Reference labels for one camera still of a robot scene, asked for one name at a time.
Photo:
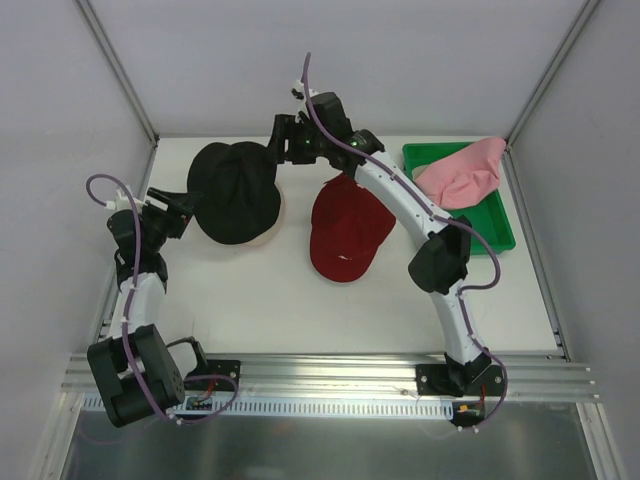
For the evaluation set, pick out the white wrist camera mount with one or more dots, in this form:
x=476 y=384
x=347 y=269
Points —
x=299 y=93
x=124 y=200

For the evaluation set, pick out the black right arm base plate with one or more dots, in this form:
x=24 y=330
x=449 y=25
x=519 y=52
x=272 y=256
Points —
x=447 y=380

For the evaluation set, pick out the light pink baseball cap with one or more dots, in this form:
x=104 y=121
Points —
x=456 y=175

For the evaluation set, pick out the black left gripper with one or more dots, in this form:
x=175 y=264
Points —
x=171 y=213

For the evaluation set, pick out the black baseball cap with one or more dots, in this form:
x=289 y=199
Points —
x=241 y=204

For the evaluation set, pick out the aluminium mounting rail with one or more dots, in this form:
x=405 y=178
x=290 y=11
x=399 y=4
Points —
x=532 y=378

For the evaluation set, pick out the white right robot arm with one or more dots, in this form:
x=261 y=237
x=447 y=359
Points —
x=320 y=128

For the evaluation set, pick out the left aluminium frame post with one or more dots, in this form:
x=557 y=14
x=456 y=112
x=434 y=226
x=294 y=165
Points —
x=98 y=32

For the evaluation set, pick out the red baseball cap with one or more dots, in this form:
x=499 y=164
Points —
x=348 y=225

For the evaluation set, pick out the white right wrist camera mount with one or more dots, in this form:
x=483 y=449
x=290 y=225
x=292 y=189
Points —
x=299 y=93

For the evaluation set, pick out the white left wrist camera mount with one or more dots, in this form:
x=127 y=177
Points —
x=124 y=200

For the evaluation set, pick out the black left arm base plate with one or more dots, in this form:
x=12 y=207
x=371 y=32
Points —
x=211 y=376

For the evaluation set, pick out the green plastic tray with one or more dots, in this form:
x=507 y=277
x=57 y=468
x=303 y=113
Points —
x=489 y=217

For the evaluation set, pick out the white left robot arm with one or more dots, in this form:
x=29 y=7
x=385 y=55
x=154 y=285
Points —
x=136 y=371

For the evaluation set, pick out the right aluminium frame post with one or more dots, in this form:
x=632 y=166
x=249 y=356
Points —
x=557 y=60

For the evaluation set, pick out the aluminium frame post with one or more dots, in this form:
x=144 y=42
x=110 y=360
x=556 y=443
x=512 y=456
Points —
x=98 y=32
x=557 y=60

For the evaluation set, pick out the white slotted cable duct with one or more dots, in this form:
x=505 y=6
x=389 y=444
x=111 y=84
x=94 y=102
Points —
x=319 y=408

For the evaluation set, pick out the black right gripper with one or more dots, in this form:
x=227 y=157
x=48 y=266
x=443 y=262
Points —
x=288 y=138

